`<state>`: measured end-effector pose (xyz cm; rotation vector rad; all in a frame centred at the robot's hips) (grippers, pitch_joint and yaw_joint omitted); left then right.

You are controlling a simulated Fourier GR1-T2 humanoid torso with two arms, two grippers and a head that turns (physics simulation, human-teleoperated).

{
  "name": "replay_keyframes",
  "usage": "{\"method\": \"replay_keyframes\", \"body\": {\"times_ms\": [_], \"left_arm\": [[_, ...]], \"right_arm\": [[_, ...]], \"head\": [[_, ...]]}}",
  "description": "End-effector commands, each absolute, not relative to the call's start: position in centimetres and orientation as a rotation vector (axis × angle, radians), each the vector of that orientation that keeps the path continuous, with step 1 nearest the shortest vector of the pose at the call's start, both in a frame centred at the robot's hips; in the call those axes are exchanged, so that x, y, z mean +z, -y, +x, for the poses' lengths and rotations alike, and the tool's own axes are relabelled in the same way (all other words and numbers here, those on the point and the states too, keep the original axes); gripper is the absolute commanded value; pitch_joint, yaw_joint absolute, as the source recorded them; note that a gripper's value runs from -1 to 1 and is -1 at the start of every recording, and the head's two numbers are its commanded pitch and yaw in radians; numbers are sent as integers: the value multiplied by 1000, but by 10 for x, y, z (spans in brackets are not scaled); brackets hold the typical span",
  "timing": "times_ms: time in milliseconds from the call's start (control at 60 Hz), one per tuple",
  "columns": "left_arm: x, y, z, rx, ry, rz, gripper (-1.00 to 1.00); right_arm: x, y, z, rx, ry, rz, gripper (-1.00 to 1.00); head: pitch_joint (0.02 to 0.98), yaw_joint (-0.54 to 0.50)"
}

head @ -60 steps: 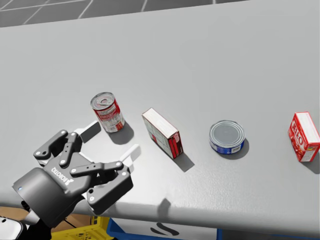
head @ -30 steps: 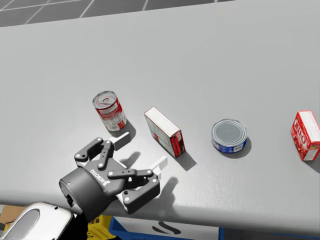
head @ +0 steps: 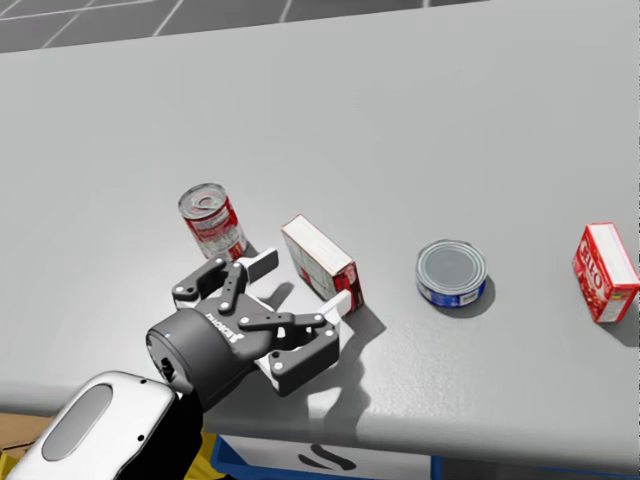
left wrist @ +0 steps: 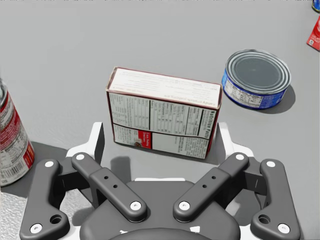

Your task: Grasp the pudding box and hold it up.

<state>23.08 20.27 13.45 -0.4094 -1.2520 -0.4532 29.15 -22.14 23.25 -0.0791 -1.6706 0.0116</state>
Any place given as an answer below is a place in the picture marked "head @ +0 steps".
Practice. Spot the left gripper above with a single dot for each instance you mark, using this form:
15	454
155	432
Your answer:
205	350

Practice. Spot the white box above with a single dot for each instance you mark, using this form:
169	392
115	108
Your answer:
280	457

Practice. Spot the brown box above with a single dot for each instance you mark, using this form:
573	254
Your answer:
22	432

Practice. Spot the red and white carton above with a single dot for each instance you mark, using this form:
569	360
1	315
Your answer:
320	260

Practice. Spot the red and white can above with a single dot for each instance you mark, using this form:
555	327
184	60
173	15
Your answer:
215	225

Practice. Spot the blue flat can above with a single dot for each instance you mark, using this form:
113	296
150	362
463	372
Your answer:
450	272

